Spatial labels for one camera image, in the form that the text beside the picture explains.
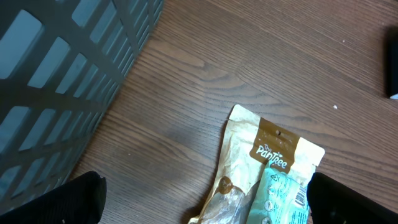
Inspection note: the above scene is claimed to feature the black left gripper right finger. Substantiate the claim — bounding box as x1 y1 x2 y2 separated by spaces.
307 172 397 224

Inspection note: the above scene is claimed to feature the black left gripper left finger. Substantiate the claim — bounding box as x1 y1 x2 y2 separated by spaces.
1 171 106 224

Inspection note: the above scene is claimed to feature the teal snack bar wrapper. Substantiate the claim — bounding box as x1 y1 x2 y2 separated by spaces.
246 165 310 224

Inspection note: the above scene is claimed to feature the brown Pantree snack pouch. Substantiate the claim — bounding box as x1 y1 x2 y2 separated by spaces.
189 105 325 223

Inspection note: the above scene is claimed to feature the white barcode scanner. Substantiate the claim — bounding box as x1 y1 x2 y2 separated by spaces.
384 26 397 100

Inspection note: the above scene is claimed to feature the grey plastic mesh basket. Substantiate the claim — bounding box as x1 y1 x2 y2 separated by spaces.
1 0 164 213

